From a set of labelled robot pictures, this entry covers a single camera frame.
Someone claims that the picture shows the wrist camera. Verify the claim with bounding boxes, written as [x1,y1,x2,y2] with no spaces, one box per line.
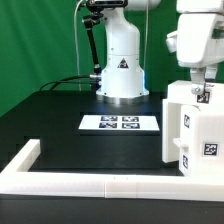
[166,31,178,53]

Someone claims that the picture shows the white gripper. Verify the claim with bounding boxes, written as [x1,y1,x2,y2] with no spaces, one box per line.
[176,13,224,95]

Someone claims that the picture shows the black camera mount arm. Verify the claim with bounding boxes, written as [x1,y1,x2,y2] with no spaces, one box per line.
[82,0,102,74]

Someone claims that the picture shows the white block with tags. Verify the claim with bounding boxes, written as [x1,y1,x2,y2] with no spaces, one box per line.
[167,80,224,106]

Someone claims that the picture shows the white flat panel with tags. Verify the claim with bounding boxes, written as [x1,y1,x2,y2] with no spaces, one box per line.
[79,115,160,131]

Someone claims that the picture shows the white U-shaped frame border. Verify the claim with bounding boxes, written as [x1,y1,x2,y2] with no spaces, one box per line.
[0,139,224,202]

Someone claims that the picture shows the white cabinet box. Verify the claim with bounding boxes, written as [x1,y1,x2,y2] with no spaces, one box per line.
[175,105,224,179]

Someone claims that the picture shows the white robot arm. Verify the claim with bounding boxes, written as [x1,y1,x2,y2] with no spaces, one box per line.
[77,0,224,104]

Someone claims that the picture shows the white cable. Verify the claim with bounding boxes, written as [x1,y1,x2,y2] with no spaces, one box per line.
[73,0,83,92]

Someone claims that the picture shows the black cable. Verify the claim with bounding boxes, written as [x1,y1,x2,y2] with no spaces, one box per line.
[39,74,101,92]

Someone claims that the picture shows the white door piece with knob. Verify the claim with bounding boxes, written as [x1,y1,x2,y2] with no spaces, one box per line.
[162,99,187,163]

